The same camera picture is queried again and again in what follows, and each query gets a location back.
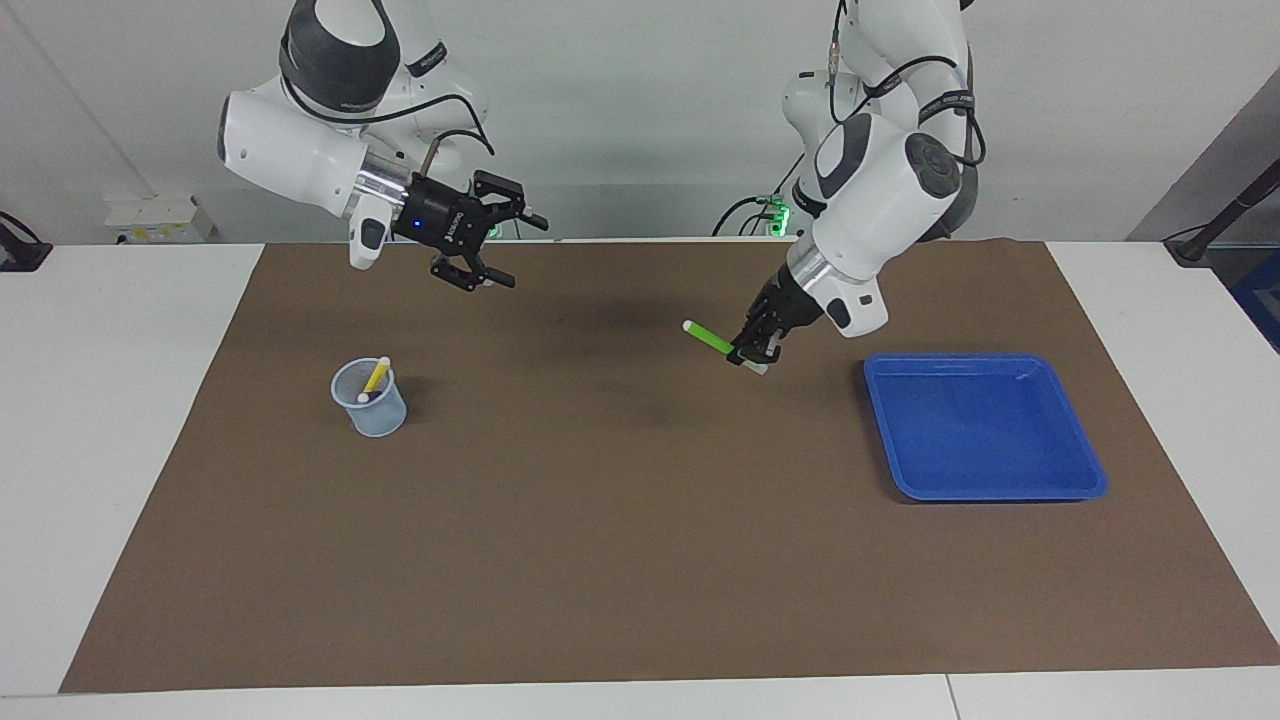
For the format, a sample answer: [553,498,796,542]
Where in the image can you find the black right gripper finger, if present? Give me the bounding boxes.
[472,171,549,233]
[430,252,517,294]

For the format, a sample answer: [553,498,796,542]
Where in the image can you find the green pen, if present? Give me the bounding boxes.
[682,319,769,376]

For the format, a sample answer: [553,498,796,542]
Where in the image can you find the translucent plastic cup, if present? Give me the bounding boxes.
[330,357,408,439]

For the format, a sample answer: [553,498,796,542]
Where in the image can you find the brown table mat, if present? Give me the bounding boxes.
[60,240,1280,694]

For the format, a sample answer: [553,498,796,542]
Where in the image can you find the blue plastic tray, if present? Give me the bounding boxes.
[863,352,1109,502]

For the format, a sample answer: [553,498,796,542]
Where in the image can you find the white power strip box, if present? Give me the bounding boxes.
[105,197,216,245]

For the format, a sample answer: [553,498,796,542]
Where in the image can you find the black stand pole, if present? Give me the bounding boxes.
[1165,158,1280,266]

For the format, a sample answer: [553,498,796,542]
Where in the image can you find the blue crate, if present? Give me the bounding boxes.
[1228,250,1280,353]

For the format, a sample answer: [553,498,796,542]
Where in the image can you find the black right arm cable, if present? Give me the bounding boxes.
[280,60,498,176]

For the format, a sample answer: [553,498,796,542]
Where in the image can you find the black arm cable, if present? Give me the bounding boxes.
[826,0,988,171]
[280,60,498,176]

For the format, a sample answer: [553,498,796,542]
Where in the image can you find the black left base cable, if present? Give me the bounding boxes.
[712,150,806,238]

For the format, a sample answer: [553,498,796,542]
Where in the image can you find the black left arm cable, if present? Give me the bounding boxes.
[826,0,988,171]

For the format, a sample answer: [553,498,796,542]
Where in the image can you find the black clamp mount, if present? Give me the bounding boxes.
[0,212,53,272]

